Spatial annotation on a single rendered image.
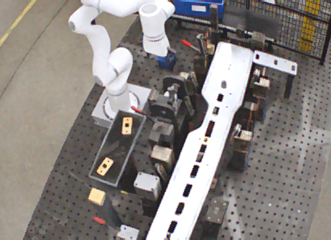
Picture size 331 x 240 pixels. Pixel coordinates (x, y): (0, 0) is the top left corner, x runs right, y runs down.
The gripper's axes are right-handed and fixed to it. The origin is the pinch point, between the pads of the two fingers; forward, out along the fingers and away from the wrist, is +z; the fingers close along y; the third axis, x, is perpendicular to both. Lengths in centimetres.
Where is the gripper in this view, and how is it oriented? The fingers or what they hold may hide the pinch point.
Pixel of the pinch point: (159, 57)
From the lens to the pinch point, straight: 178.8
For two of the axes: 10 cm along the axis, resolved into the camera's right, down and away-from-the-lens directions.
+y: 8.9, 3.4, -3.2
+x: 4.5, -7.9, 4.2
